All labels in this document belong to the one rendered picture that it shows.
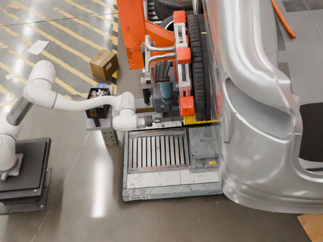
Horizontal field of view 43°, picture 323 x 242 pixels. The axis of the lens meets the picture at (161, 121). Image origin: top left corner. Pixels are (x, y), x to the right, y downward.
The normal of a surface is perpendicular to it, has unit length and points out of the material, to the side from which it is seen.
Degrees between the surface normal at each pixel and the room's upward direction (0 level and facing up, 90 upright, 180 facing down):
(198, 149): 0
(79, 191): 0
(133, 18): 90
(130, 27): 90
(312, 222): 5
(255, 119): 15
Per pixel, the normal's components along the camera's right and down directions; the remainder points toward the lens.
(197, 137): -0.09, -0.66
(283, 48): -0.07, -0.37
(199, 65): -0.04, 0.08
